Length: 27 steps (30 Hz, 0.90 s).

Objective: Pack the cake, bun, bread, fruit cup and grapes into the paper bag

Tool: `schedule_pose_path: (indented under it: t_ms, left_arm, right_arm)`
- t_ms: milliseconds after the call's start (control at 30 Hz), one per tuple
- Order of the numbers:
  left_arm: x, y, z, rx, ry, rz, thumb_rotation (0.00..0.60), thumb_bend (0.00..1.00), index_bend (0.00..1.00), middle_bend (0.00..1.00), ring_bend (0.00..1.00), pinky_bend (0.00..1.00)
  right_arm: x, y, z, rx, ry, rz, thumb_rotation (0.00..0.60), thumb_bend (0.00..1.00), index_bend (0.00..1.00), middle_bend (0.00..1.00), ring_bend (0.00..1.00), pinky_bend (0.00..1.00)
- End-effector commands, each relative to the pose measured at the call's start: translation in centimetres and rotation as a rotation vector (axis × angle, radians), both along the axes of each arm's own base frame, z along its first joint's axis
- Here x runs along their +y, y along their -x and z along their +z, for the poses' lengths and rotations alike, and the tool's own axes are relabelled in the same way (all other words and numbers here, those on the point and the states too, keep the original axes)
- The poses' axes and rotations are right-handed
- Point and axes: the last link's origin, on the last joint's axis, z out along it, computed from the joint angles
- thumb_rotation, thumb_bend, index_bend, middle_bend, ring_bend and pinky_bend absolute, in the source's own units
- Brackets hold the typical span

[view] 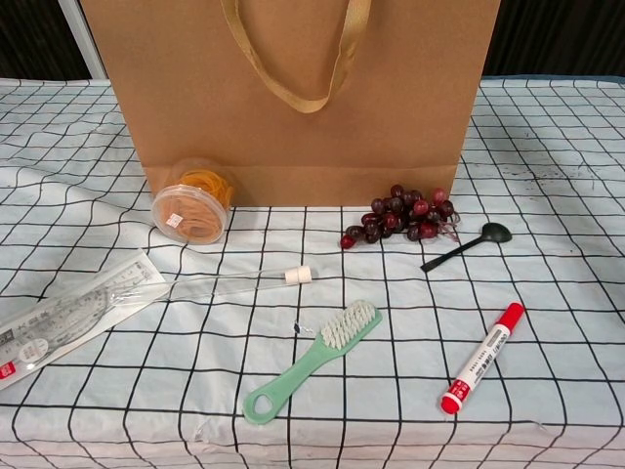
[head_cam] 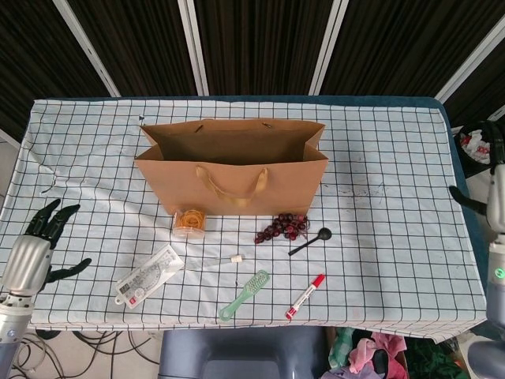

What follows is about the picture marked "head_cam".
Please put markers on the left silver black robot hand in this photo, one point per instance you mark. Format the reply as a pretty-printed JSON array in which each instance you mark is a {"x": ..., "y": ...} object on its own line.
[{"x": 27, "y": 264}]

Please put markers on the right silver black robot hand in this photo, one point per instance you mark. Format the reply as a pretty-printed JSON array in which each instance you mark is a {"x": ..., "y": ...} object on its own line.
[{"x": 498, "y": 197}]

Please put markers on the clear rubber band jar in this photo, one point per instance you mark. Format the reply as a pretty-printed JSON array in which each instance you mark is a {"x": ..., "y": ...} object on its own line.
[{"x": 189, "y": 223}]

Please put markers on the dark red grape bunch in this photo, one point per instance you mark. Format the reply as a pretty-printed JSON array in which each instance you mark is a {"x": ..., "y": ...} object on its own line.
[{"x": 284, "y": 227}]

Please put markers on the brown paper bag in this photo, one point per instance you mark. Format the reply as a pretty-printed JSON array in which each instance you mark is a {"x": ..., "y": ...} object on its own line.
[{"x": 236, "y": 189}]

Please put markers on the black trash bin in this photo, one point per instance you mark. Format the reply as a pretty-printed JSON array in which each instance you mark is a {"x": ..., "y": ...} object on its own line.
[{"x": 469, "y": 162}]

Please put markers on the packaged clear ruler set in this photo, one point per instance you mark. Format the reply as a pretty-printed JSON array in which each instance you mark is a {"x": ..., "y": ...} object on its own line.
[{"x": 146, "y": 276}]

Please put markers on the dark green cloth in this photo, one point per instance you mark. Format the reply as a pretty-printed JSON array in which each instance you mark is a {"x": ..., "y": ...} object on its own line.
[{"x": 430, "y": 359}]

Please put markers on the black plastic spoon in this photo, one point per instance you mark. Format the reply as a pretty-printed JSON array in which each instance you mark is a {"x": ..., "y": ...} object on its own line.
[{"x": 324, "y": 234}]

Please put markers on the pink cloth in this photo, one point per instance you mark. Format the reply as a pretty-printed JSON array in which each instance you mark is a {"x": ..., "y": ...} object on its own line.
[{"x": 378, "y": 347}]

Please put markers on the glass tube with white stopper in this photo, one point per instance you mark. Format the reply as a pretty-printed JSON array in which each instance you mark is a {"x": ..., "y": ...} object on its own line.
[{"x": 236, "y": 257}]

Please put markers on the red whiteboard marker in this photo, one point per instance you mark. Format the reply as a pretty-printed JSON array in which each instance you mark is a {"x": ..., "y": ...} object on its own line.
[{"x": 305, "y": 296}]

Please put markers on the green scrubbing brush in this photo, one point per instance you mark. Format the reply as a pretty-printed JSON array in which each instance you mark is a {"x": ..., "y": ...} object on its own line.
[{"x": 256, "y": 282}]

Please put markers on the white partition post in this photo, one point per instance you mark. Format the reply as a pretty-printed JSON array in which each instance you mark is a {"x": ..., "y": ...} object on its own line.
[
  {"x": 328, "y": 47},
  {"x": 87, "y": 49},
  {"x": 193, "y": 47},
  {"x": 469, "y": 59}
]

